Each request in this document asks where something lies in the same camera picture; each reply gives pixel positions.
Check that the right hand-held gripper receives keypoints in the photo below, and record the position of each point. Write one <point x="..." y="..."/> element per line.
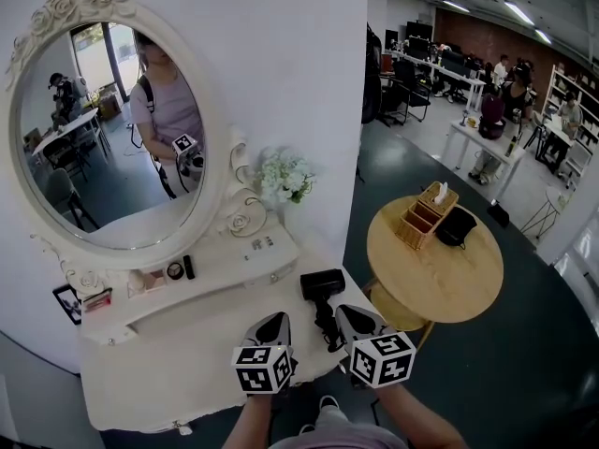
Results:
<point x="381" y="358"/>

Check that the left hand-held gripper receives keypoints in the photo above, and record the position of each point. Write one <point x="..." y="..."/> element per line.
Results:
<point x="262" y="367"/>

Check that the black hair dryer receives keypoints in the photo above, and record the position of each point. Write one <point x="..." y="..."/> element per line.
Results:
<point x="323" y="284"/>

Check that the person's left forearm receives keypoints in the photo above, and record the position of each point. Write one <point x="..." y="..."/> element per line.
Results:
<point x="250" y="419"/>

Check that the person's right forearm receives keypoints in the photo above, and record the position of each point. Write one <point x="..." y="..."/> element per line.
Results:
<point x="416" y="419"/>

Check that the person's white shoe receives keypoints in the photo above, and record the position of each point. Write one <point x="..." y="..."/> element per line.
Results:
<point x="328" y="401"/>

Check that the white dressing table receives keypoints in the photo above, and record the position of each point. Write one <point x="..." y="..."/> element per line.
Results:
<point x="187" y="363"/>

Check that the person's torso in pink shirt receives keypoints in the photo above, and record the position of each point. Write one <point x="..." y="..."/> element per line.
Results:
<point x="337" y="435"/>

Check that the round wooden side table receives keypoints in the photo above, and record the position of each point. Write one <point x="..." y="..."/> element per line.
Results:
<point x="435" y="283"/>

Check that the white drawer tag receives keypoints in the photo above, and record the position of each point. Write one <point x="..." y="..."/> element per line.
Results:
<point x="182" y="428"/>

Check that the white card with earrings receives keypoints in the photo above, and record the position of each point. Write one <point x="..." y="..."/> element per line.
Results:
<point x="258" y="248"/>

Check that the black lipstick tube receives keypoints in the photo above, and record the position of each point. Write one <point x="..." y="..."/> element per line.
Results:
<point x="189" y="267"/>

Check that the round eyeshadow compact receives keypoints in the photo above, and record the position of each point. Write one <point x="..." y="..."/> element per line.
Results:
<point x="175" y="270"/>

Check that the pink makeup palette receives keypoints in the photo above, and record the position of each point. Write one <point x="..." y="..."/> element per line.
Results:
<point x="149" y="281"/>

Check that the wicker organiser basket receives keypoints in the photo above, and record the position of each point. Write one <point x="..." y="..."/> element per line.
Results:
<point x="423" y="218"/>

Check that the black pouch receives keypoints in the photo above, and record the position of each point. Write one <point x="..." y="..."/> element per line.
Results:
<point x="456" y="227"/>

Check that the white tissue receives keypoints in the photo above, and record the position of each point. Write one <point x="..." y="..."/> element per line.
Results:
<point x="441" y="193"/>

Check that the red and pink box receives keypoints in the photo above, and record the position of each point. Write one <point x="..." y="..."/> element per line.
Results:
<point x="97" y="299"/>

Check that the black box on floor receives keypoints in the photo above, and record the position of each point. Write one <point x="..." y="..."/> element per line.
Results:
<point x="498" y="214"/>

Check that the white flower bouquet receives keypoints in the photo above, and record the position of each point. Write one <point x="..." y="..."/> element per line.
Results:
<point x="285" y="176"/>

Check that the dark bottle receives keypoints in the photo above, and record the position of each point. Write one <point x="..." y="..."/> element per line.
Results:
<point x="512" y="147"/>

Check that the bunch of bananas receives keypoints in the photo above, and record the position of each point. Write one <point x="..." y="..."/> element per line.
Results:
<point x="471" y="121"/>

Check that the maroon cooker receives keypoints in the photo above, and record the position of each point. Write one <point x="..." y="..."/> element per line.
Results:
<point x="492" y="117"/>

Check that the black office chair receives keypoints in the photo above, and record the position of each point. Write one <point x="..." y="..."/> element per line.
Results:
<point x="409" y="87"/>

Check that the black backpack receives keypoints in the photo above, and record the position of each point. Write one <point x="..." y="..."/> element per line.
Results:
<point x="372" y="77"/>

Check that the long white office desk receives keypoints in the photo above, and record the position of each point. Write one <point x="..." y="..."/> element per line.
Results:
<point x="449" y="75"/>

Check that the white shelf unit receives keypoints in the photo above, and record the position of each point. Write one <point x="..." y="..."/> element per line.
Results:
<point x="580" y="87"/>

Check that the black picture frame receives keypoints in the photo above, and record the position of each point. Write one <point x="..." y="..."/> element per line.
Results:
<point x="68" y="304"/>

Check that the oval mirror with white frame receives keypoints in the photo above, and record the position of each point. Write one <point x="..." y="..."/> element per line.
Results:
<point x="110" y="134"/>

